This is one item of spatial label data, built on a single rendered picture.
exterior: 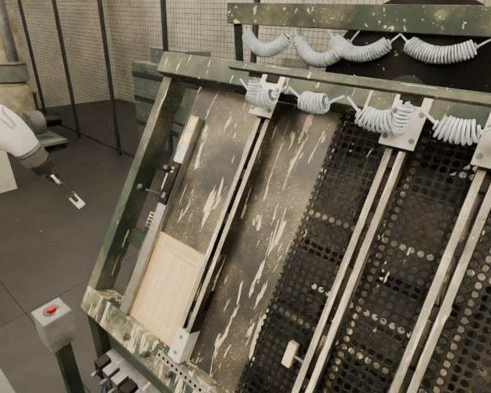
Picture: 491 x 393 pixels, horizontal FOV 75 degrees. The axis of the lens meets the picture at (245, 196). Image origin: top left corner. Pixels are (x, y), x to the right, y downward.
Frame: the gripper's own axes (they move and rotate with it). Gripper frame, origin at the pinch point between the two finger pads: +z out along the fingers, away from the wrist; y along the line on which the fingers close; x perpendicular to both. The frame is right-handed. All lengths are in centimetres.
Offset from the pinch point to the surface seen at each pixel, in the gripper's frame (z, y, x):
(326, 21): -11, -26, -131
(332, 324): 34, -94, -30
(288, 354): 46, -85, -16
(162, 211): 24.6, -9.4, -22.9
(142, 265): 38.9, -11.3, -1.2
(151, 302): 49, -22, 7
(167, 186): 17.3, -7.1, -31.5
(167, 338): 55, -38, 11
